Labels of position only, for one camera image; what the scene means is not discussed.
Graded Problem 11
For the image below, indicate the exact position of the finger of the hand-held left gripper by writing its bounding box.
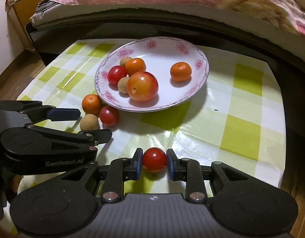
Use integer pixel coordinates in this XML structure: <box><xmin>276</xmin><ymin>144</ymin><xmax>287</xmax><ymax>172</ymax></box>
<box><xmin>0</xmin><ymin>100</ymin><xmax>82</xmax><ymax>125</ymax></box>
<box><xmin>0</xmin><ymin>125</ymin><xmax>113</xmax><ymax>159</ymax></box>

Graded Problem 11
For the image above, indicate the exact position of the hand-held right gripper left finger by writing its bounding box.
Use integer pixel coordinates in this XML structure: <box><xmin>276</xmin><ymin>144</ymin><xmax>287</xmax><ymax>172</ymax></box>
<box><xmin>60</xmin><ymin>148</ymin><xmax>144</xmax><ymax>203</ymax></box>

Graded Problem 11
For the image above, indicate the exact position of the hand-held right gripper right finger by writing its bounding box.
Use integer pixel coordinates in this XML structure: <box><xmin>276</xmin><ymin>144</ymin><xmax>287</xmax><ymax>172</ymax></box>
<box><xmin>166</xmin><ymin>148</ymin><xmax>250</xmax><ymax>203</ymax></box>

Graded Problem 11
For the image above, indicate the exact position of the red cherry tomato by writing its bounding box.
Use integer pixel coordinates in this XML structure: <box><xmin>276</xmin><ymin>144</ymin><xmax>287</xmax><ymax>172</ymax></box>
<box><xmin>142</xmin><ymin>147</ymin><xmax>167</xmax><ymax>172</ymax></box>
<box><xmin>99</xmin><ymin>106</ymin><xmax>120</xmax><ymax>126</ymax></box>
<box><xmin>108</xmin><ymin>65</ymin><xmax>127</xmax><ymax>85</ymax></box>

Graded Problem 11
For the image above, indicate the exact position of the small orange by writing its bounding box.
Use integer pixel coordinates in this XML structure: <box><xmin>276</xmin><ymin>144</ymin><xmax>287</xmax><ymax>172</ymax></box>
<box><xmin>125</xmin><ymin>58</ymin><xmax>146</xmax><ymax>76</ymax></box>
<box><xmin>170</xmin><ymin>62</ymin><xmax>192</xmax><ymax>82</ymax></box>
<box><xmin>82</xmin><ymin>94</ymin><xmax>103</xmax><ymax>115</ymax></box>

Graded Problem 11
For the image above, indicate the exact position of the large orange-red tomato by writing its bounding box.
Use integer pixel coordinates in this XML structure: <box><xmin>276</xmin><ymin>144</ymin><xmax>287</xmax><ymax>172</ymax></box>
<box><xmin>127</xmin><ymin>71</ymin><xmax>159</xmax><ymax>102</ymax></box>

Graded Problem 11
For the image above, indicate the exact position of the white floral rimmed plate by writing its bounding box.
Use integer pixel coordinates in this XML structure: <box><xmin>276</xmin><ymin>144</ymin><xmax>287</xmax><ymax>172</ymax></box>
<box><xmin>94</xmin><ymin>36</ymin><xmax>209</xmax><ymax>113</ymax></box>

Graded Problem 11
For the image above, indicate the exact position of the green checked tablecloth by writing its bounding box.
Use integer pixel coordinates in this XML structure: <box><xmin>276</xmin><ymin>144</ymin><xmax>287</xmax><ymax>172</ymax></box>
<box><xmin>17</xmin><ymin>39</ymin><xmax>287</xmax><ymax>199</ymax></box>

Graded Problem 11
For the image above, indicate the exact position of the wooden nightstand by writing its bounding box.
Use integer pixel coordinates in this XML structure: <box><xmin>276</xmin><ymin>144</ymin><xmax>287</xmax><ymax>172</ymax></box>
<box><xmin>6</xmin><ymin>0</ymin><xmax>45</xmax><ymax>52</ymax></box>

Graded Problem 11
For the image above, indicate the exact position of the grey striped sheet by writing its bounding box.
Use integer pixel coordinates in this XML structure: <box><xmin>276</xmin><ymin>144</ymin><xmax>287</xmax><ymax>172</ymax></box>
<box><xmin>35</xmin><ymin>0</ymin><xmax>60</xmax><ymax>14</ymax></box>

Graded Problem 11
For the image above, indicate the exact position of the bed with pink blanket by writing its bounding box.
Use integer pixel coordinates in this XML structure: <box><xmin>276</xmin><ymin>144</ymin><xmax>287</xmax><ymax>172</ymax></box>
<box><xmin>30</xmin><ymin>2</ymin><xmax>305</xmax><ymax>66</ymax></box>

